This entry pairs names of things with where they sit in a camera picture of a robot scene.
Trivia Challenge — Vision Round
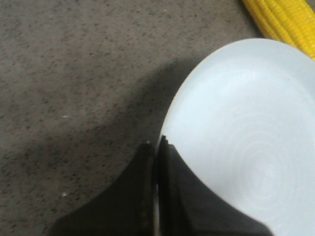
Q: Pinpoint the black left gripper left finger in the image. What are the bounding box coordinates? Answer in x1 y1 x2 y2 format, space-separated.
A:
48 144 155 236

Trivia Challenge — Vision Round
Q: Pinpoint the light blue round plate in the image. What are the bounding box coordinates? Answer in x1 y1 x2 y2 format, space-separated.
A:
160 38 315 236

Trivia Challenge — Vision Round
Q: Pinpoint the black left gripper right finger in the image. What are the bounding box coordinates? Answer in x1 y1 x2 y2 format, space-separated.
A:
157 136 271 236

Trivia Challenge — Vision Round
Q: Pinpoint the yellow corn cob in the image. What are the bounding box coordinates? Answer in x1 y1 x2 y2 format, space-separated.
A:
243 0 315 59

